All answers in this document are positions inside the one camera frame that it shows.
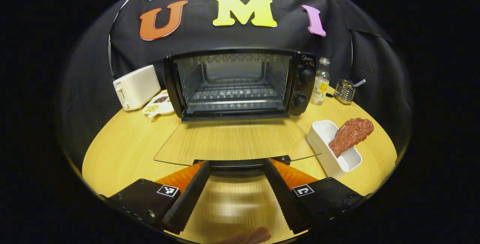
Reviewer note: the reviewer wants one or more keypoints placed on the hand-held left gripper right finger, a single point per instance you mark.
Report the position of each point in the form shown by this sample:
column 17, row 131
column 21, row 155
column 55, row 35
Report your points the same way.
column 281, row 195

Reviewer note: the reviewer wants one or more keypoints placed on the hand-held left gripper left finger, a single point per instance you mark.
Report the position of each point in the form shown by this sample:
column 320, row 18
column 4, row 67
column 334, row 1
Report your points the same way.
column 189, row 199

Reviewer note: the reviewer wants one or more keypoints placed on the raw red meat piece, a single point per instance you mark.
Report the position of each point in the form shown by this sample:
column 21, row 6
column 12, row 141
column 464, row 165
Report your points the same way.
column 350, row 133

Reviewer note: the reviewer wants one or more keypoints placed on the black electric oven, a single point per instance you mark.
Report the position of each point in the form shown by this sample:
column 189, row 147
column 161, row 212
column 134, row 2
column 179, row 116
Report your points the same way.
column 304, row 86

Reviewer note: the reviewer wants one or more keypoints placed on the white rectangular tray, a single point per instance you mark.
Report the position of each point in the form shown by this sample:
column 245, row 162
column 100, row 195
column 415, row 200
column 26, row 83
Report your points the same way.
column 322, row 135

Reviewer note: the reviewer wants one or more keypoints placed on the white divided dish with grains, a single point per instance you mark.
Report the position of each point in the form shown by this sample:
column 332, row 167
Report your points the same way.
column 159, row 105

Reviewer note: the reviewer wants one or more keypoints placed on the small clear glass bottle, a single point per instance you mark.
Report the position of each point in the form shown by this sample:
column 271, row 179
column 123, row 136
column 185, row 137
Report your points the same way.
column 320, row 86

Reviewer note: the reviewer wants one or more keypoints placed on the white toaster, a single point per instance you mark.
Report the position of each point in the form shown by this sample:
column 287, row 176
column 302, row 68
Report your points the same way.
column 137, row 86

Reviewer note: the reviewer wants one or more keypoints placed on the black backdrop cloth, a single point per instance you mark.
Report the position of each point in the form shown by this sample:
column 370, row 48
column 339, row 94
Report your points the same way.
column 232, row 36

